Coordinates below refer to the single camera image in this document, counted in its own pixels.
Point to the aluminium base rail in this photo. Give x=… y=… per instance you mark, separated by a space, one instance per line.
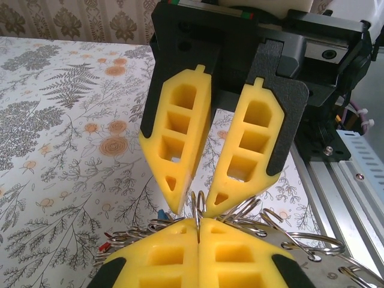
x=336 y=192

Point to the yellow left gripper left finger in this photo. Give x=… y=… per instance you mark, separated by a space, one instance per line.
x=156 y=264

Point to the red tagged silver key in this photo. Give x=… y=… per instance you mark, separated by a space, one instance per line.
x=104 y=247

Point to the blue tagged silver key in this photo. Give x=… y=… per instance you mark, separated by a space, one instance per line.
x=162 y=214

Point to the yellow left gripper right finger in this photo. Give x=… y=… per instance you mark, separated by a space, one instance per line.
x=240 y=264

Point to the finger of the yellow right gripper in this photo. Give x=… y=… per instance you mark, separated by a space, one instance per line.
x=234 y=180
x=183 y=168

